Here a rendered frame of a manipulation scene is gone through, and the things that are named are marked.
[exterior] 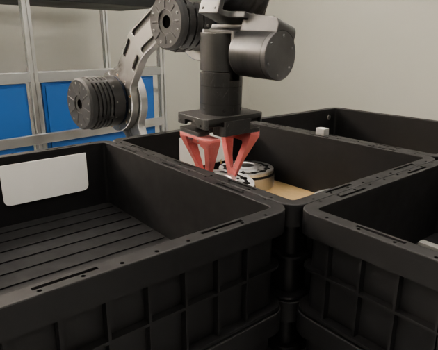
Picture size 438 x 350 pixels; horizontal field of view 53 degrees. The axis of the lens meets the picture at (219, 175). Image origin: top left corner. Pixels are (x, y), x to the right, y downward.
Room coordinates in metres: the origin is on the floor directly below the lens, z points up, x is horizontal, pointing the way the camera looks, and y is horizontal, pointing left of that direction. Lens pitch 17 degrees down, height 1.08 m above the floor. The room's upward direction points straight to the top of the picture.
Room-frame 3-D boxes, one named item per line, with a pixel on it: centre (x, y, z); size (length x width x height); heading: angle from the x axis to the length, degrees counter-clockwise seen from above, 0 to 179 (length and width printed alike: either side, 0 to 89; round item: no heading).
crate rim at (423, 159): (0.64, -0.06, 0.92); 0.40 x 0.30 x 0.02; 39
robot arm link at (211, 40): (0.59, -0.01, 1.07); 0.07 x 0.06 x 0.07; 44
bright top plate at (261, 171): (0.78, -0.05, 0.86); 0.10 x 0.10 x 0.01
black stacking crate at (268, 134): (0.64, -0.06, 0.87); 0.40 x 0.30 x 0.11; 39
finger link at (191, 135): (0.59, 0.01, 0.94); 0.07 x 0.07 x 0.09; 39
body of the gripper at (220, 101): (0.60, 0.00, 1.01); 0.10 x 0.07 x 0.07; 129
